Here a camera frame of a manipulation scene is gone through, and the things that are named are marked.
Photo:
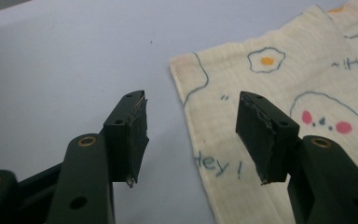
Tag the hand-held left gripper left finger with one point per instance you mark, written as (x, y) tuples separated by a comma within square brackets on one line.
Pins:
[(130, 137)]

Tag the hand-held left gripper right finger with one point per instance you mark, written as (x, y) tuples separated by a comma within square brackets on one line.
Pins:
[(264, 137)]

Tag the cream cloth with egg print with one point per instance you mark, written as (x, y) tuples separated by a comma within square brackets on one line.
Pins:
[(230, 77)]

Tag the light grey table mat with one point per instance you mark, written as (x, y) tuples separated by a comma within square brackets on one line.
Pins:
[(74, 68)]

